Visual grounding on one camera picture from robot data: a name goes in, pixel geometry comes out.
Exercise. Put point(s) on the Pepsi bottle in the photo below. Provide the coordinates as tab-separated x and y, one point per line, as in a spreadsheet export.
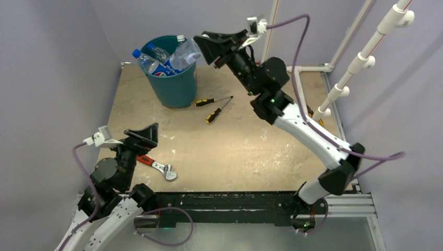
150	65
163	57

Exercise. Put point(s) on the silver adjustable wrench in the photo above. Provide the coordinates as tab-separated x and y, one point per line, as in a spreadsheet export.
166	170

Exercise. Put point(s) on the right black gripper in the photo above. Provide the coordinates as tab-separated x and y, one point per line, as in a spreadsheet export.
212	48

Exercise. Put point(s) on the yellow black pliers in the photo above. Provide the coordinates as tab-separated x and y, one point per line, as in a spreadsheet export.
218	104

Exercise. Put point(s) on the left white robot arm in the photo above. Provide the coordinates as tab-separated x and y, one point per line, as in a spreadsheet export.
110	201

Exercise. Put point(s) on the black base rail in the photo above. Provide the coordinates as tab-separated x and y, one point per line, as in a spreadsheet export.
280	208

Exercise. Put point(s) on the crushed clear bottle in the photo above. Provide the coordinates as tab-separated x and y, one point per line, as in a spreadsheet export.
181	39

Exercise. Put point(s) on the teal plastic bin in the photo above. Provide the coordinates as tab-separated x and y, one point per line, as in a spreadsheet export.
175	91

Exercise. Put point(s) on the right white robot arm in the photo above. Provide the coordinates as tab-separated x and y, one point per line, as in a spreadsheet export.
271	104

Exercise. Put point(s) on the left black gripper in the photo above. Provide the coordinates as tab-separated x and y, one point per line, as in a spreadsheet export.
147	136

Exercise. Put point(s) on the white PVC pipe frame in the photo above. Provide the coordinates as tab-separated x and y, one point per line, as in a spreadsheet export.
311	36

